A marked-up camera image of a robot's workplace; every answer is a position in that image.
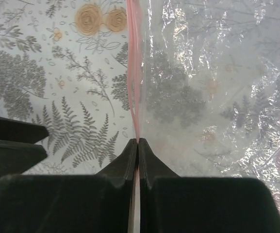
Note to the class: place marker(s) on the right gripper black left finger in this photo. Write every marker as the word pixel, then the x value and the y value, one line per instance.
pixel 99 203

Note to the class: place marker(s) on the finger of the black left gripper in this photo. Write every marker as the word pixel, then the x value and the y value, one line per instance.
pixel 17 157

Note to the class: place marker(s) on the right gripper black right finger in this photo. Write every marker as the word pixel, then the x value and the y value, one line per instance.
pixel 173 204

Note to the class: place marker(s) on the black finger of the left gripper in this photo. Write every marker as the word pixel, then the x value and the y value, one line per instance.
pixel 13 130

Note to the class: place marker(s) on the clear zip top bag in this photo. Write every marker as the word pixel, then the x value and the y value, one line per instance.
pixel 208 85

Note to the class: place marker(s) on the floral tablecloth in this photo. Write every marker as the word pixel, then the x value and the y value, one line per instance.
pixel 63 65

